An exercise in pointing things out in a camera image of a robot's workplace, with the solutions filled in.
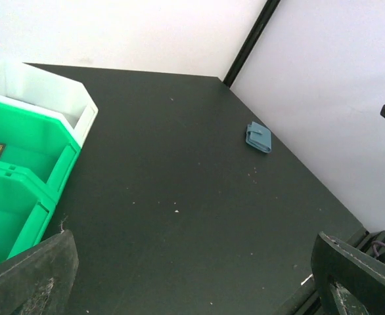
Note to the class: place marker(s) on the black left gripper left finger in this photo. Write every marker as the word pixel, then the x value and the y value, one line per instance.
pixel 40 279

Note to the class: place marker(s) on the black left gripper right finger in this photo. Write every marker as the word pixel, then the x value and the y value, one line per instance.
pixel 348 280

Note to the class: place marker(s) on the green end plastic bin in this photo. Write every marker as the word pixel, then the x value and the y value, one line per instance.
pixel 25 212

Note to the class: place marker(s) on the black frame post right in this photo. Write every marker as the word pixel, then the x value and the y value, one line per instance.
pixel 249 43

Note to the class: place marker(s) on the blue card holder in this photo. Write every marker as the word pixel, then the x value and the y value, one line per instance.
pixel 259 137

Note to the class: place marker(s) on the white plastic bin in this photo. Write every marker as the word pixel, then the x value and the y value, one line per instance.
pixel 32 89

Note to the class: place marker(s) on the green middle plastic bin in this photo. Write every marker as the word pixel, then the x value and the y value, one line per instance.
pixel 38 146

